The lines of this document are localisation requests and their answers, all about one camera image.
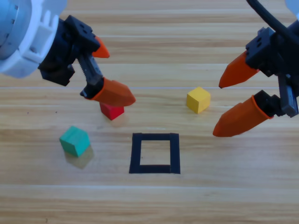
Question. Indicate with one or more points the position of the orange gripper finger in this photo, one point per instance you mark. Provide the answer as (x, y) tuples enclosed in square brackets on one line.
[(240, 119)]

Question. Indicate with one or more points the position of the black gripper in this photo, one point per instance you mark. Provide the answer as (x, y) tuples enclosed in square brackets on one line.
[(67, 44), (282, 53)]

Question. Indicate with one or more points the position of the red cube block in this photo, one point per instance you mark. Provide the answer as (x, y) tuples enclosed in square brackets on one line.
[(113, 113)]

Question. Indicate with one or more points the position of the yellow cube block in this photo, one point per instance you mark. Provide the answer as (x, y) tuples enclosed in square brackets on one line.
[(198, 100)]

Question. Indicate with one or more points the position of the green cube block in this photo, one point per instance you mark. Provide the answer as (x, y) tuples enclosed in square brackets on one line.
[(74, 142)]

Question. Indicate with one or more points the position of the black tape square outline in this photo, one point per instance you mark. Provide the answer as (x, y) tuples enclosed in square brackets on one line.
[(135, 154)]

